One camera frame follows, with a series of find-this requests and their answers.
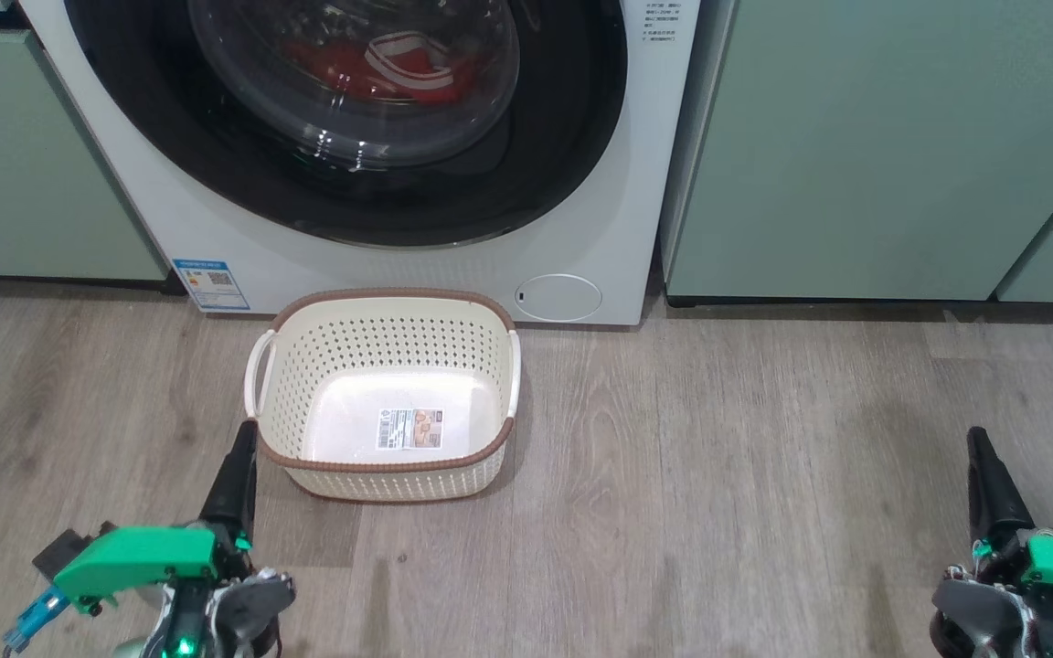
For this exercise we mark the green cabinet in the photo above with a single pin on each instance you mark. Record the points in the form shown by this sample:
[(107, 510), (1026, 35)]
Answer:
[(15, 164), (856, 137)]

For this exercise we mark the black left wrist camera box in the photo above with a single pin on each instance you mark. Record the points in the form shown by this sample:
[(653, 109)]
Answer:
[(60, 550)]

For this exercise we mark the blue energy label sticker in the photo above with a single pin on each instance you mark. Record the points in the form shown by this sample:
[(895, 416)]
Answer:
[(211, 285)]

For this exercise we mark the blue left wrist connector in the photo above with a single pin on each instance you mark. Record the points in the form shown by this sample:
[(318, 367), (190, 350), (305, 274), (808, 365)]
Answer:
[(37, 617)]

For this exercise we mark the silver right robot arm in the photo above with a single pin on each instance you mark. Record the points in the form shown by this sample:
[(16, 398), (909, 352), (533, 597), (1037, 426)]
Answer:
[(974, 612)]

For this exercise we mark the red basketball jersey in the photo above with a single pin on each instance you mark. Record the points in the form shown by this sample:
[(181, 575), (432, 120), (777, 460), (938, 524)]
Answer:
[(344, 73)]

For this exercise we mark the cream perforated laundry basket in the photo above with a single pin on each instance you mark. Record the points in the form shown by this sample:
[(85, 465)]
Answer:
[(398, 338)]

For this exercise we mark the white front-load washing machine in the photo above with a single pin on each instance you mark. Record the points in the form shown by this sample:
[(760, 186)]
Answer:
[(645, 164)]

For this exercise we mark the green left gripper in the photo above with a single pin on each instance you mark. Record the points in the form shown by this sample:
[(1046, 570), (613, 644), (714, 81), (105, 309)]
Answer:
[(143, 557)]

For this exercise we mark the black washing machine door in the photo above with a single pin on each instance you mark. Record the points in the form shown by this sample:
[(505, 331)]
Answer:
[(170, 137)]

